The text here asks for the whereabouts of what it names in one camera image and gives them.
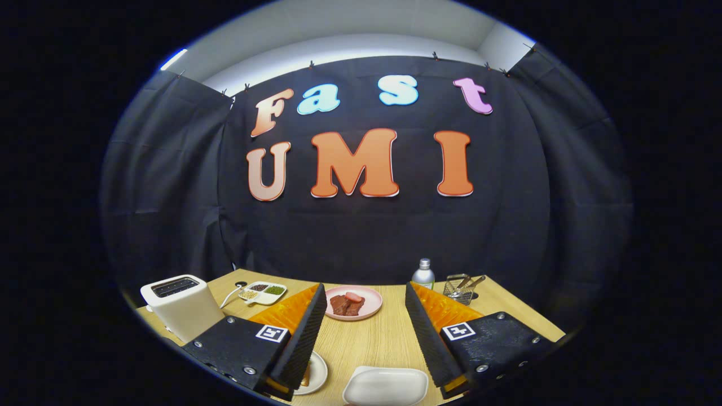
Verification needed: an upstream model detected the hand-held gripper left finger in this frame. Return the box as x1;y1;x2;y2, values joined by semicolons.
182;283;328;402

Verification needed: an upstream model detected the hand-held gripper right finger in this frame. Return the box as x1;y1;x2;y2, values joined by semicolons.
404;281;559;400

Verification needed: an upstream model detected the white round plate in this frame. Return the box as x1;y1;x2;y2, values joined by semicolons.
293;351;328;395

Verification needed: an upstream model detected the white divided dish of beans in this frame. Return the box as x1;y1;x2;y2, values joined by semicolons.
237;281;288;306

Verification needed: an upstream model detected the silver bottle with green label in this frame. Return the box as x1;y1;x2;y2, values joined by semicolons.
411;258;435;290

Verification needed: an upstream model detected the white rectangular dish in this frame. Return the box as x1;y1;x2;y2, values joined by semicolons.
342;365;429;406

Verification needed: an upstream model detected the pink plate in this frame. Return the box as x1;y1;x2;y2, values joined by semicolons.
324;285;383;321

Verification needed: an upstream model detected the white toaster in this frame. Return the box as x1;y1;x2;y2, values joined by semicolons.
140;275;225;343

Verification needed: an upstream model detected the wire cutlery holder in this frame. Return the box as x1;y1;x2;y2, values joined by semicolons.
443;274;479;306

